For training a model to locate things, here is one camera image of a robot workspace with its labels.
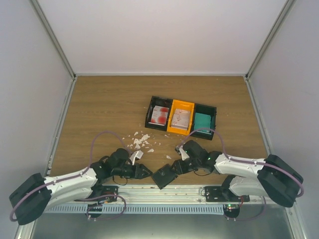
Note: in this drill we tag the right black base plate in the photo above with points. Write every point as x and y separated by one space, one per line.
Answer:
222 194

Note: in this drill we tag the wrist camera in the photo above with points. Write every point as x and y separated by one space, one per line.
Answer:
137 155
182 153

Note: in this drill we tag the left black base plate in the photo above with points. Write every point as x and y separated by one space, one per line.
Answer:
106 190

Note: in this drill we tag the frame post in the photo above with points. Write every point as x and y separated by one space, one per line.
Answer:
270 36
44 21

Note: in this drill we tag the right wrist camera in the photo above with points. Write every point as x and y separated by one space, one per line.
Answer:
182 153

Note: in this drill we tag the red card stack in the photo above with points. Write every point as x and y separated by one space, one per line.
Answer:
159 115

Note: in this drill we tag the black leather card holder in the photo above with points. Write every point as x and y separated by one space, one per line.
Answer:
164 176

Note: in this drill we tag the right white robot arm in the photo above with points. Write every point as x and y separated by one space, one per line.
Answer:
268 177

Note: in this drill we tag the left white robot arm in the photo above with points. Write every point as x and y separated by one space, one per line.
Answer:
38 194

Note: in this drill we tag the teal card stack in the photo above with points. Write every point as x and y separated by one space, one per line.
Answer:
202 122

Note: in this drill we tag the left black card bin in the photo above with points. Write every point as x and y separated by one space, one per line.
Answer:
158 101

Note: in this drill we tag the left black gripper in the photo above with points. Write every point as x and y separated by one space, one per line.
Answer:
141 166

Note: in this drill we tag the right frame post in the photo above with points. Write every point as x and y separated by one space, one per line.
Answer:
270 36

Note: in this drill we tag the orange card bin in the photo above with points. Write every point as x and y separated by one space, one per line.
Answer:
178 104

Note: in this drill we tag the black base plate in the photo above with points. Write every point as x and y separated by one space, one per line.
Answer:
222 194
106 190

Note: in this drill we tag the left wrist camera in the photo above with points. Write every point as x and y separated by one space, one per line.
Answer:
137 155

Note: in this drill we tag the grey slotted cable duct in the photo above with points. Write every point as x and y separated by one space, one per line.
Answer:
139 209

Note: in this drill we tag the white VIP card stack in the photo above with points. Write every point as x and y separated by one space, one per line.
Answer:
180 119

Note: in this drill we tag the left frame post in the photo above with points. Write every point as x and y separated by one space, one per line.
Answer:
44 21

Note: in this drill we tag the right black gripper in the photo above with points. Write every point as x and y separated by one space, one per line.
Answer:
176 163

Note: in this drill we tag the aluminium rail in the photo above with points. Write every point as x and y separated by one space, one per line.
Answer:
139 194

